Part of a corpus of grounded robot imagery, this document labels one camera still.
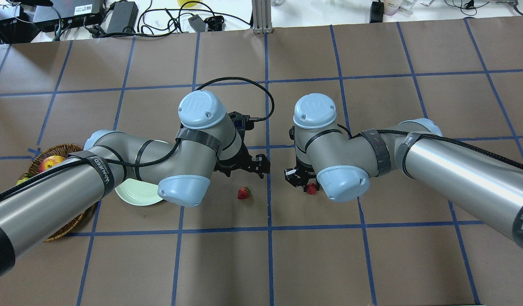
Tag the red apple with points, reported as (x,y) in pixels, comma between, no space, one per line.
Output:
(50,162)

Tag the yellow banana bunch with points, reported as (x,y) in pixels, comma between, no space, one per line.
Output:
(21,180)

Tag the light green plate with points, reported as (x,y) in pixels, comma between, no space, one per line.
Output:
(138,193)

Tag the black power adapter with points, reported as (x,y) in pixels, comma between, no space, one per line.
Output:
(124,15)

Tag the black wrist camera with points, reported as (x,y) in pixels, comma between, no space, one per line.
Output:
(240,121)

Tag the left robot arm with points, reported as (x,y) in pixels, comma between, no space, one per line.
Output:
(209,140)

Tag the red strawberry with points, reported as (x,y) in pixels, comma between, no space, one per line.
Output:
(311,188)
(244,193)

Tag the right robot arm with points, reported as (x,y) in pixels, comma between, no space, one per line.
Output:
(486,185)

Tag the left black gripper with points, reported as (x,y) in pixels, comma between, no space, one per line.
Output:
(241,157)

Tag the woven wicker basket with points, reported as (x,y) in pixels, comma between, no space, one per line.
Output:
(61,150)

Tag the aluminium frame post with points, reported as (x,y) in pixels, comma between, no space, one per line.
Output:
(261,15)

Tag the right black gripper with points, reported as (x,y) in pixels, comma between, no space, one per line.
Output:
(299,176)

